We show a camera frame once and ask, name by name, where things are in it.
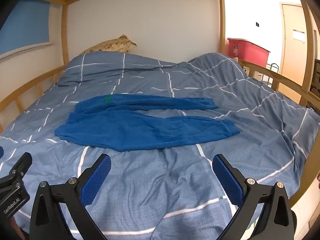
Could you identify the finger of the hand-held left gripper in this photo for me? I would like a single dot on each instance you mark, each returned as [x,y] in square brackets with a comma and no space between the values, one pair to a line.
[1,152]
[22,163]

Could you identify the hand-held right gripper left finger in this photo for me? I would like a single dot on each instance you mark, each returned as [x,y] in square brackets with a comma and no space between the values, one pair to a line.
[98,180]

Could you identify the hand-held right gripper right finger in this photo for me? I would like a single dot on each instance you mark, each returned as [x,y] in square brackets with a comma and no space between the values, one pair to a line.
[228,180]

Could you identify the blue fleece pants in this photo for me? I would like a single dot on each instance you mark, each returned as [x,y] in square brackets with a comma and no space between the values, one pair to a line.
[125,130]

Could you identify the blue checked duvet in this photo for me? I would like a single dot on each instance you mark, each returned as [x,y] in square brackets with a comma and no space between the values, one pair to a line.
[175,180]

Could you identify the blue window blind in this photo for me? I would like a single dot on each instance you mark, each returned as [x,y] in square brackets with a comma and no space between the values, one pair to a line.
[27,25]

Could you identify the red storage bin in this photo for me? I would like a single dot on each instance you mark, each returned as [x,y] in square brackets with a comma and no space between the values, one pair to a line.
[250,51]

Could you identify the black chair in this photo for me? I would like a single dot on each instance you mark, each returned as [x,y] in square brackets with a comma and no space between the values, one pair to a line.
[315,80]

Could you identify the floral beige pillow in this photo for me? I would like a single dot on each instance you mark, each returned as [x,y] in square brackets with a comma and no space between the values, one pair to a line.
[112,45]

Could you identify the beige door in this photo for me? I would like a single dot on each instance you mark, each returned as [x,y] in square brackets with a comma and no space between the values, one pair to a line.
[291,55]

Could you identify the white paper sign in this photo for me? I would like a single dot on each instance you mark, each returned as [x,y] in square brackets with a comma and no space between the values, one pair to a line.
[298,35]

